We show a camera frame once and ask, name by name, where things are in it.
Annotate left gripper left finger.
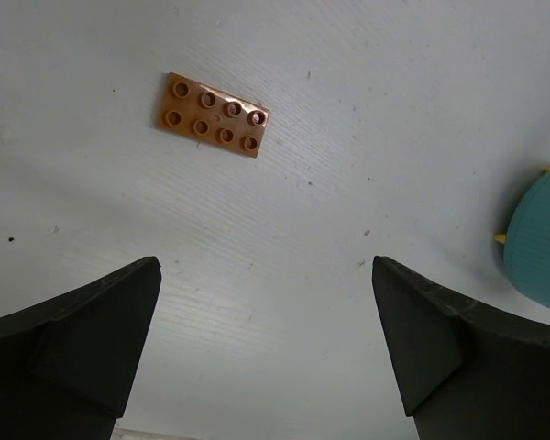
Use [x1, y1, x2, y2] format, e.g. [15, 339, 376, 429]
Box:
[0, 257, 161, 439]

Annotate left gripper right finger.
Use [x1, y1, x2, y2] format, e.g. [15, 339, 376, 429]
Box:
[372, 256, 550, 439]

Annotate teal round divided container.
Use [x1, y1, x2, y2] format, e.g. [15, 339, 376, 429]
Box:
[493, 167, 550, 309]

